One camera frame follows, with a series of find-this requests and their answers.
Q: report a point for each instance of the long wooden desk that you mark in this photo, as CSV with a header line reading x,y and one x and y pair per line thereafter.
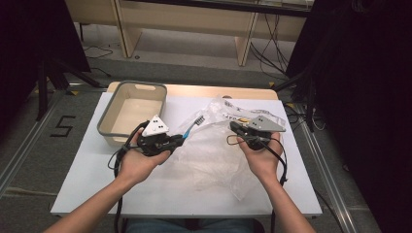
x,y
181,19

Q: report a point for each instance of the beige basin with grey rim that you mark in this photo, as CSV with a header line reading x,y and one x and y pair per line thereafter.
x,y
132,110

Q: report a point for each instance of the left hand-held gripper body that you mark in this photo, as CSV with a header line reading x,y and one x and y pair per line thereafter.
x,y
155,142

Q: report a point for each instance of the white table cover board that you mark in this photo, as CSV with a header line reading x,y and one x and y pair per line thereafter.
x,y
81,187

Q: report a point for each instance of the clear smiley plastic bag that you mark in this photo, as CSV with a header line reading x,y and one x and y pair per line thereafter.
x,y
210,161

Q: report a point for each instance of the black tripod stand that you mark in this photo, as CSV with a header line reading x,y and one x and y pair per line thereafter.
x,y
311,97
42,87

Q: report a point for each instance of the wooden table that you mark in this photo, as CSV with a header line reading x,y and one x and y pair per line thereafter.
x,y
194,90

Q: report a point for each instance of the person's left hand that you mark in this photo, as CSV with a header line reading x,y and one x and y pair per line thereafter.
x,y
136,165

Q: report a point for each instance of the black curtain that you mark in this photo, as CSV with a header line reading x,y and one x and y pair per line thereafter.
x,y
32,39
372,97

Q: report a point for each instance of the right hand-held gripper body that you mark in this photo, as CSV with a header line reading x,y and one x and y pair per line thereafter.
x,y
259,137

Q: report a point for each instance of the person's right hand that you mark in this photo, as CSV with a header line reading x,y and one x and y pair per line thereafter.
x,y
264,161

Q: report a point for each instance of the blue toothbrush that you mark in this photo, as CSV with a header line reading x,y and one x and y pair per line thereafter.
x,y
193,126

